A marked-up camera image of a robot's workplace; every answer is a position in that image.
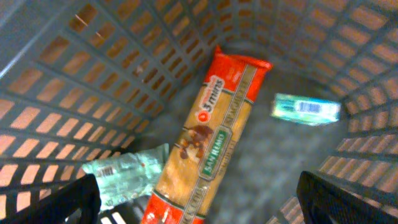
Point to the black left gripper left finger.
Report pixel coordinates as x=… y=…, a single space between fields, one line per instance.
x=83 y=194

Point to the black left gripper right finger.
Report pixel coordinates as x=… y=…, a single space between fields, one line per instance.
x=324 y=202

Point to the teal tissue pack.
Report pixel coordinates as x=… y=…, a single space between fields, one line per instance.
x=305 y=110

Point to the orange spaghetti packet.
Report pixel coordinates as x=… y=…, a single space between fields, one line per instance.
x=198 y=160

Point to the mint green foil pouch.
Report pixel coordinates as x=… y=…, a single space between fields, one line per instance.
x=126 y=177

